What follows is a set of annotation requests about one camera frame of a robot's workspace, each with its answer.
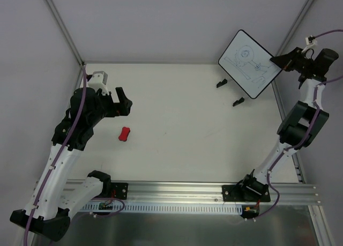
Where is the red bone-shaped eraser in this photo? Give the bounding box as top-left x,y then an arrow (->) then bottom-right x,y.
118,126 -> 131,141

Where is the white whiteboard black rim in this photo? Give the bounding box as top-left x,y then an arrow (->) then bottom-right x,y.
218,29 -> 281,99

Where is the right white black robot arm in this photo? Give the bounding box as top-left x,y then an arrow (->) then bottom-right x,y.
230,47 -> 339,202

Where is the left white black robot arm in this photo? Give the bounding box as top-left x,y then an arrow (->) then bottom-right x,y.
10,87 -> 132,245

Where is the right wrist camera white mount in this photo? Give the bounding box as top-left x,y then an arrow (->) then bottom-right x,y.
302,36 -> 318,54

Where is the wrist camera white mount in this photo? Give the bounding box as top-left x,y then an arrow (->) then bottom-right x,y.
302,36 -> 318,54
88,71 -> 109,95

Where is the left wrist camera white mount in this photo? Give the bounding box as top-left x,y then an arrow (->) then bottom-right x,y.
88,71 -> 109,95

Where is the wire whiteboard stand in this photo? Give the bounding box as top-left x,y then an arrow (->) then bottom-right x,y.
216,78 -> 245,107

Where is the right aluminium frame post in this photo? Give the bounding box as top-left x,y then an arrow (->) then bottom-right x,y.
269,0 -> 322,69

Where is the aluminium frame post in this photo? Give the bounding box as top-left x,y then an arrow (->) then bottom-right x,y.
269,0 -> 322,69
44,0 -> 84,66

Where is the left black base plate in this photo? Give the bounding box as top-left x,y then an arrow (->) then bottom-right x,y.
105,182 -> 129,200

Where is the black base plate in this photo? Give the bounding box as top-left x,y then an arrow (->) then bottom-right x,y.
221,184 -> 271,203
105,182 -> 129,200

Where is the aluminium mounting rail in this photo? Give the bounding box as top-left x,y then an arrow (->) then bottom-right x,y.
123,181 -> 322,205

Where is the left aluminium frame post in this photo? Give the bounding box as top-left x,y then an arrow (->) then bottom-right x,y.
44,0 -> 84,66

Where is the white slotted cable duct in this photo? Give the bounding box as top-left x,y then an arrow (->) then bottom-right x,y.
80,201 -> 243,215

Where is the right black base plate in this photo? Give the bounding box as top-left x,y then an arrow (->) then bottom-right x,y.
221,184 -> 271,203

